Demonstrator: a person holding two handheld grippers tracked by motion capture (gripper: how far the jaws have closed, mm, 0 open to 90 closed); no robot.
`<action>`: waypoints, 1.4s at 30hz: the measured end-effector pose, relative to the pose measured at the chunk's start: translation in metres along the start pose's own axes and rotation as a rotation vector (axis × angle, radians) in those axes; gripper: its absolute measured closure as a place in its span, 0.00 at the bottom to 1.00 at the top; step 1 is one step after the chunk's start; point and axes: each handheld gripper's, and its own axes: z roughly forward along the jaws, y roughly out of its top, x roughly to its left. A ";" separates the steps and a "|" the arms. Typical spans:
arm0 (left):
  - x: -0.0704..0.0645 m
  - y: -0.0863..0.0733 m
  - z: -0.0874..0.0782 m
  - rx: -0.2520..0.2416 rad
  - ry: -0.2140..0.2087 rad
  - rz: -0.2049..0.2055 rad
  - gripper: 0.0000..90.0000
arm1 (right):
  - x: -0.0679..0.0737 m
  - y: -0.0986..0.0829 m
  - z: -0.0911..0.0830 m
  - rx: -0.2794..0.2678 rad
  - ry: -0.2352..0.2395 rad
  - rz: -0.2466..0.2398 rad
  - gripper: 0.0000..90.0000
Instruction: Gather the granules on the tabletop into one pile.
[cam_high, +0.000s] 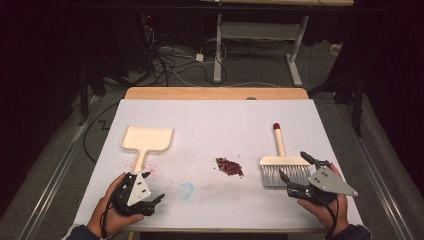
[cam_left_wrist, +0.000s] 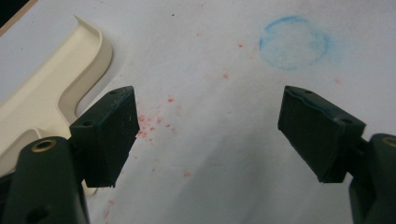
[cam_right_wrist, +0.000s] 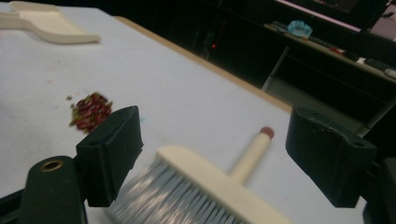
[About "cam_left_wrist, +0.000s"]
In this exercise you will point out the cream plastic dustpan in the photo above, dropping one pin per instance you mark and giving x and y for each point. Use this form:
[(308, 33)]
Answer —
[(40, 99)]

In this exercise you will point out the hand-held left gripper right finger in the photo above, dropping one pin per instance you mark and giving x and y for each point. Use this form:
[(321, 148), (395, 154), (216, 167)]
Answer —
[(317, 137)]

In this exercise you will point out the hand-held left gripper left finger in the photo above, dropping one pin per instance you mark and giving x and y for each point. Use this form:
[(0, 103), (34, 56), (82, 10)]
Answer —
[(106, 137)]

